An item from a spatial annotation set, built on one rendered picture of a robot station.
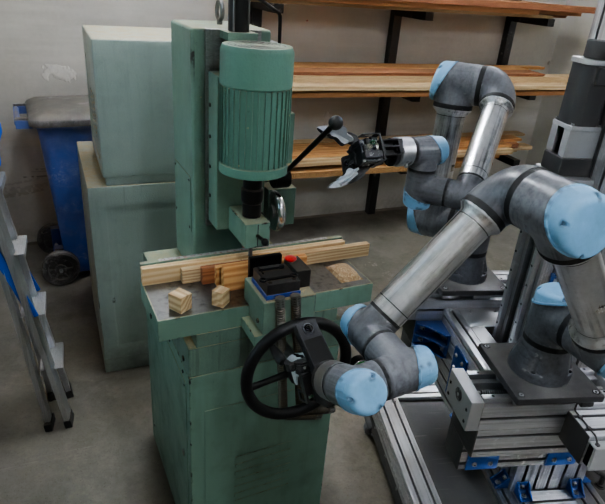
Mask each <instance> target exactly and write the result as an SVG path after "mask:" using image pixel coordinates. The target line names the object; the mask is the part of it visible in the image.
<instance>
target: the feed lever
mask: <svg viewBox="0 0 605 504"><path fill-rule="evenodd" d="M328 124H329V126H328V127H327V128H326V129H325V130H324V131H323V132H322V133H321V134H320V135H319V136H318V137H317V138H316V139H315V140H314V141H313V142H312V143H311V144H310V145H309V146H308V147H307V148H306V149H305V150H304V151H303V152H302V153H301V154H300V155H299V156H298V157H297V158H296V159H295V160H294V161H293V162H292V163H291V164H290V165H289V166H288V169H287V174H286V175H285V176H283V177H281V178H278V179H274V180H269V182H270V185H271V187H272V188H284V187H289V186H290V185H291V182H292V175H291V170H292V169H293V168H294V167H295V166H296V165H297V164H298V163H299V162H300V161H301V160H302V159H303V158H304V157H305V156H306V155H307V154H309V153H310V152H311V151H312V150H313V149H314V148H315V147H316V146H317V145H318V144H319V143H320V142H321V141H322V140H323V139H324V138H325V137H326V136H327V135H328V134H329V133H330V132H331V131H332V130H335V131H336V130H339V129H341V128H342V126H343V119H342V118H341V117H340V116H338V115H334V116H332V117H331V118H330V119H329V122H328Z"/></svg>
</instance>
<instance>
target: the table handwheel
mask: <svg viewBox="0 0 605 504"><path fill-rule="evenodd" d="M310 318H314V319H315V320H316V322H317V324H318V326H319V328H320V330H324V331H327V332H329V333H330V334H332V335H333V336H334V337H335V338H336V340H337V341H338V344H339V347H340V362H343V363H347V364H350V363H351V356H352V351H351V344H350V343H349V342H348V339H347V338H346V336H345V335H344V334H343V332H342V330H341V327H340V326H339V325H338V324H336V323H335V322H333V321H331V320H329V319H326V318H322V317H302V318H297V319H294V320H291V321H288V322H286V323H283V324H281V325H280V326H278V327H276V328H274V329H273V330H271V331H270V332H269V333H267V334H266V335H265V336H264V337H263V338H262V339H261V340H260V341H259V342H258V343H257V344H256V345H255V346H254V348H253V349H252V351H251V352H250V354H249V355H248V357H247V359H246V361H245V363H244V366H243V369H242V373H241V379H240V386H241V393H242V396H243V398H244V400H245V402H246V404H247V405H248V407H249V408H250V409H251V410H252V411H254V412H255V413H257V414H258V415H260V416H262V417H265V418H269V419H277V420H282V419H291V418H295V417H299V416H302V415H304V414H306V413H309V412H311V411H312V410H314V409H316V408H318V407H319V406H320V405H321V404H319V403H317V402H315V403H312V404H309V405H308V404H306V403H304V402H303V403H301V404H298V405H295V406H291V407H286V408H275V407H270V406H267V405H265V404H263V403H262V402H261V401H259V400H258V398H257V397H256V395H255V393H254V390H256V389H259V388H261V387H264V386H266V385H269V384H271V383H274V382H277V381H280V380H282V379H285V378H289V380H290V381H291V382H292V383H293V384H295V383H294V380H293V377H292V373H291V372H288V371H287V370H286V368H285V365H284V367H283V370H284V371H283V372H280V373H278V374H275V375H273V376H270V377H268V378H265V379H263V380H260V381H257V382H254V383H253V375H254V371H255V369H256V366H257V364H258V362H259V361H260V359H261V358H262V356H263V355H264V354H265V353H266V351H267V350H268V349H269V348H270V347H271V346H272V345H276V344H277V343H276V342H277V341H279V340H280V339H282V338H284V337H285V336H287V335H289V334H291V333H294V328H295V325H296V323H297V322H301V321H304V320H307V319H310ZM276 346H277V345H276ZM291 354H295V352H294V351H293V349H292V348H291V346H290V345H289V344H288V342H287V341H286V350H285V352H284V355H285V356H286V358H288V357H289V356H290V355H291ZM295 385H296V384H295Z"/></svg>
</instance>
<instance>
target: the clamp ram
mask: <svg viewBox="0 0 605 504"><path fill-rule="evenodd" d="M275 264H282V254H281V253H280V252H279V253H272V254H264V255H257V256H250V257H248V277H253V268H255V267H257V266H259V267H261V266H268V265H275Z"/></svg>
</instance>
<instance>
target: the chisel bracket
mask: <svg viewBox="0 0 605 504"><path fill-rule="evenodd" d="M229 230H230V231H231V232H232V233H233V234H234V236H235V237H236V238H237V239H238V241H239V242H240V243H241V244H242V246H243V247H244V248H245V249H248V248H255V247H263V245H262V244H261V241H260V240H259V239H258V238H257V237H256V235H257V234H259V235H260V236H262V237H263V238H267V239H268V240H269V236H270V222H269V221H268V220H267V219H266V218H265V217H264V216H263V215H262V214H261V216H260V217H259V218H246V217H244V216H242V205H236V206H229Z"/></svg>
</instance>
